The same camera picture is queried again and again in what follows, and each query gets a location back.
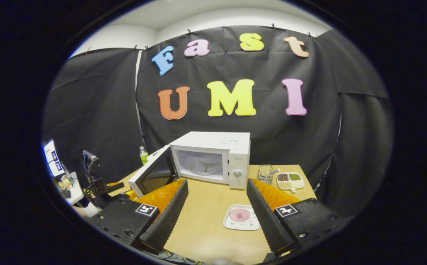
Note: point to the computer monitor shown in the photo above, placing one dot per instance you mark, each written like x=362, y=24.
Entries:
x=53, y=158

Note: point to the green drink bottle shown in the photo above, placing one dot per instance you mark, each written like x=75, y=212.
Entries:
x=144, y=157

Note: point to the white side table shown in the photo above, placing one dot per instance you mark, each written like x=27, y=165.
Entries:
x=76, y=193

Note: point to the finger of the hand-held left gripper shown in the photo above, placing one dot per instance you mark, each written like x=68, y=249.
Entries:
x=130, y=194

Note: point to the white microwave oven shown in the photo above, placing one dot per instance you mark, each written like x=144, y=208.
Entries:
x=213, y=141

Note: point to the pink round meat slice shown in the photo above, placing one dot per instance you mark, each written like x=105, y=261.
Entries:
x=240, y=215

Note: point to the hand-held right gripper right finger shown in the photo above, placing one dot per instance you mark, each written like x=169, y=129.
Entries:
x=268, y=221

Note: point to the white square plate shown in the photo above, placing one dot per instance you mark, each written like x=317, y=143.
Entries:
x=232, y=224

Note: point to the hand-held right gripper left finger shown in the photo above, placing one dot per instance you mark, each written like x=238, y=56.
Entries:
x=169, y=221

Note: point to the white divided spice dish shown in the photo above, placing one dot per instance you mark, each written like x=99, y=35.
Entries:
x=290, y=184

